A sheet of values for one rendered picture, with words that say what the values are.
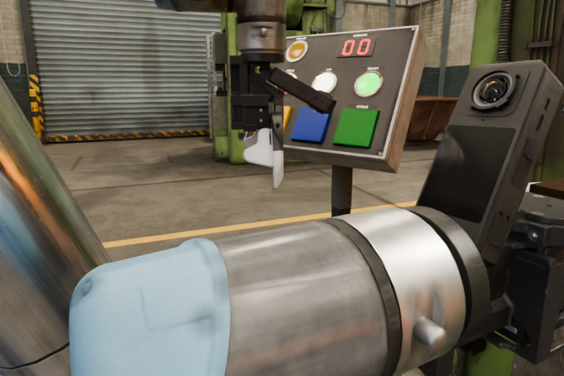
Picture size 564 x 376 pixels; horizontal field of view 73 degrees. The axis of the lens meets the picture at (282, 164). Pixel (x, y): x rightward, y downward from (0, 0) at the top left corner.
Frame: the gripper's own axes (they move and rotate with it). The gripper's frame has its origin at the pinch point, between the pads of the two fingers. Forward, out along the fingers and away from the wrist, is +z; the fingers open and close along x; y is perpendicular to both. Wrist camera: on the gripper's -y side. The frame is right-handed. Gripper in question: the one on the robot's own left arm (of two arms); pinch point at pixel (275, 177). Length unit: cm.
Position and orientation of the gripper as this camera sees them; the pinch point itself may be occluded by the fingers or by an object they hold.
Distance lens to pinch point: 64.2
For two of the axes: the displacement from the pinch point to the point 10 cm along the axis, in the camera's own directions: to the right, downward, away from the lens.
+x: 1.1, 2.1, -9.7
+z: 0.0, 9.8, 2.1
